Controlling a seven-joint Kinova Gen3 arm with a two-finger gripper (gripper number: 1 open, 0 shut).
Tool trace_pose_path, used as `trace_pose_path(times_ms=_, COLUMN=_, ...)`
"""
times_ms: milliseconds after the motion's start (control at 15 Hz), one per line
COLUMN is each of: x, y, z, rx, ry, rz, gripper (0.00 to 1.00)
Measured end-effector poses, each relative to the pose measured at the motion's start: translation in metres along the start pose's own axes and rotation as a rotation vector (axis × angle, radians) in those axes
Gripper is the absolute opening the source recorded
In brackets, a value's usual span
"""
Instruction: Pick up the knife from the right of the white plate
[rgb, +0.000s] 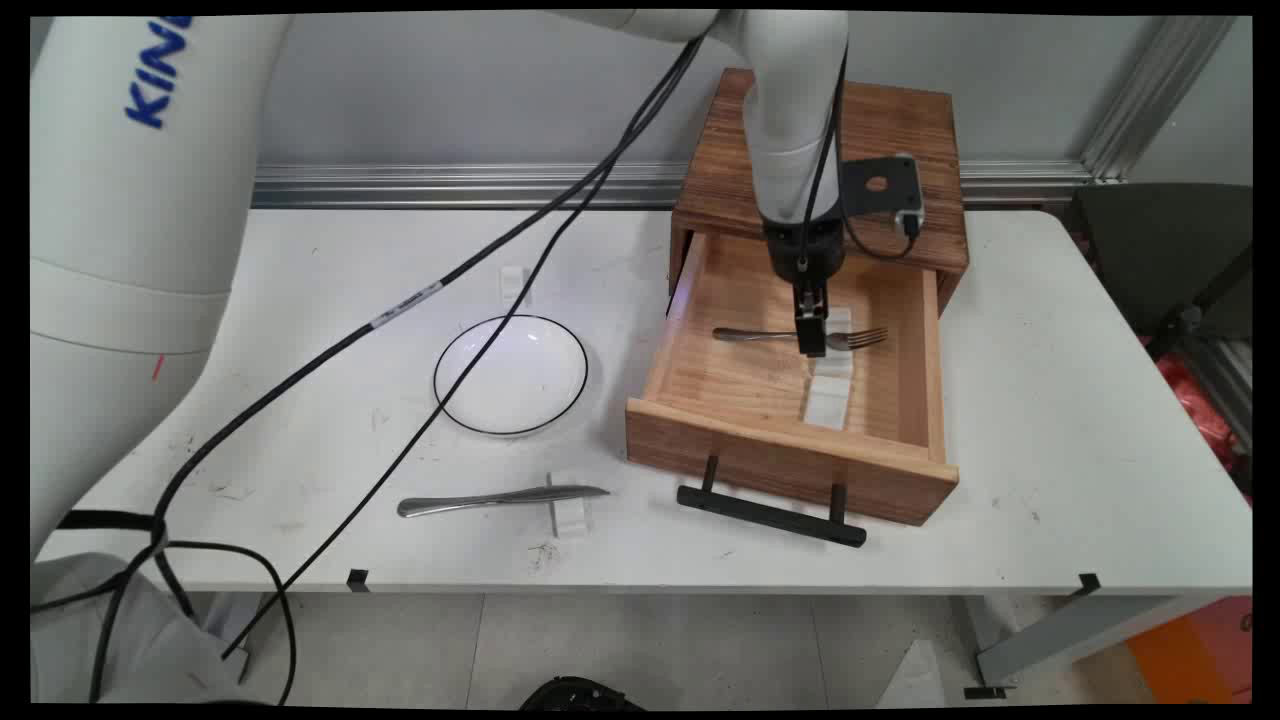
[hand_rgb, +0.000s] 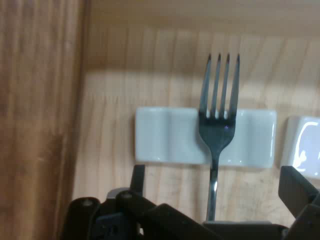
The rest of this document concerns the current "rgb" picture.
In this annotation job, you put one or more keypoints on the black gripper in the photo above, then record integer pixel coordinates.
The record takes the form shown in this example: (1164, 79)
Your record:
(805, 245)

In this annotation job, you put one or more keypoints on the silver metal knife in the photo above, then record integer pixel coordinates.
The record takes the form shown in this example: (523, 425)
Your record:
(480, 500)

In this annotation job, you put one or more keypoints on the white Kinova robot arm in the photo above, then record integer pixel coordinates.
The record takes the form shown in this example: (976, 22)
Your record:
(130, 250)

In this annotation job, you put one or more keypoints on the white cutlery rest block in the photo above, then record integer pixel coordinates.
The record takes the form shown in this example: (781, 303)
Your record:
(835, 362)
(571, 518)
(828, 402)
(512, 283)

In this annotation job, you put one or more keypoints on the silver metal fork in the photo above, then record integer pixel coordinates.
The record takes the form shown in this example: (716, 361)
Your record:
(750, 335)

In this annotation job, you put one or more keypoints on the light wooden open drawer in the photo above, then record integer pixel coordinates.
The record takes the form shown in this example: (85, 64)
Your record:
(740, 370)

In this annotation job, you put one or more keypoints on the dark wooden drawer cabinet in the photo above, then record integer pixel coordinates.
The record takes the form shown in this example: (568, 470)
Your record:
(890, 150)

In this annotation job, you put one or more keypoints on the white plate with black rim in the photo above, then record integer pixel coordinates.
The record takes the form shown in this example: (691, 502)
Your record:
(525, 385)

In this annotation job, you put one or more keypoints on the black table edge clip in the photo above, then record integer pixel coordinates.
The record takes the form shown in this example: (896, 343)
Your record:
(358, 579)
(1088, 584)

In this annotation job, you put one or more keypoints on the red bag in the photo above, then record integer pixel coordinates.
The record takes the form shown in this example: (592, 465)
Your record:
(1200, 410)

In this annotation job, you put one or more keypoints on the grey table leg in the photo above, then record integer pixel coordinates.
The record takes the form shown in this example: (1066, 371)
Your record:
(1080, 630)

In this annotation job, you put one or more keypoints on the black object on floor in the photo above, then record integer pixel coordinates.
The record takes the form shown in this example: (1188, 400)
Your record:
(580, 695)

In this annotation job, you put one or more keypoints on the orange box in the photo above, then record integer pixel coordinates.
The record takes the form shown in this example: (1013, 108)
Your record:
(1195, 650)

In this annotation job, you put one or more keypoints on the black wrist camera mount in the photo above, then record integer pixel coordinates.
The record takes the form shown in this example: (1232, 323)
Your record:
(880, 185)

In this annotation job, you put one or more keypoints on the horizontal aluminium rail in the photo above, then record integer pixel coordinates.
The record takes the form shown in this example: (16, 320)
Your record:
(450, 185)

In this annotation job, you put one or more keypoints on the slanted aluminium post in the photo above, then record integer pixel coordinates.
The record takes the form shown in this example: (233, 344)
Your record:
(1150, 100)

